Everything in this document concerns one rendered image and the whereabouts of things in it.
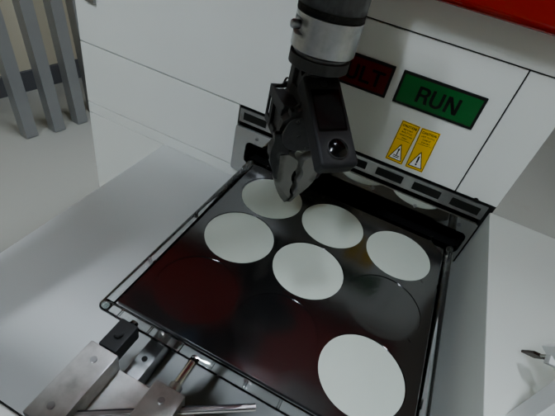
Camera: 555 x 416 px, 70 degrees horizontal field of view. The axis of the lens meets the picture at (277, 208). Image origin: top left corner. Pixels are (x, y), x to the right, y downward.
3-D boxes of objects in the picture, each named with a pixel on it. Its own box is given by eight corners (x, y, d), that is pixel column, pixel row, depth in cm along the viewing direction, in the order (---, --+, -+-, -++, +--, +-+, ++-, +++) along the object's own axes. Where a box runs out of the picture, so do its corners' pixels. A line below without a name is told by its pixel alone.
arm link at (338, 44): (377, 30, 41) (305, 21, 39) (362, 72, 44) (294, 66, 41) (348, 7, 46) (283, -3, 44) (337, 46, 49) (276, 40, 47)
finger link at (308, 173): (296, 180, 62) (310, 130, 56) (308, 205, 58) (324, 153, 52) (277, 181, 61) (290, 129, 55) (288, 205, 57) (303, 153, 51)
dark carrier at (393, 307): (254, 167, 71) (255, 164, 70) (442, 248, 63) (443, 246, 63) (117, 304, 45) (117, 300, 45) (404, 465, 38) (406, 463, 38)
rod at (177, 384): (190, 357, 43) (191, 351, 42) (201, 363, 43) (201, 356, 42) (163, 394, 39) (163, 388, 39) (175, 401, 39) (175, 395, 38)
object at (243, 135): (234, 163, 78) (239, 120, 72) (451, 258, 69) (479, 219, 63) (230, 167, 77) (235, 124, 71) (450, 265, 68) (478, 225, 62)
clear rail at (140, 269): (249, 163, 72) (250, 156, 71) (256, 166, 72) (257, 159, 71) (97, 309, 45) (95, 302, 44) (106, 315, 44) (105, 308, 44)
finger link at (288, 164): (277, 181, 61) (290, 129, 55) (288, 205, 57) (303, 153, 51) (258, 181, 60) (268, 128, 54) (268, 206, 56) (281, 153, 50)
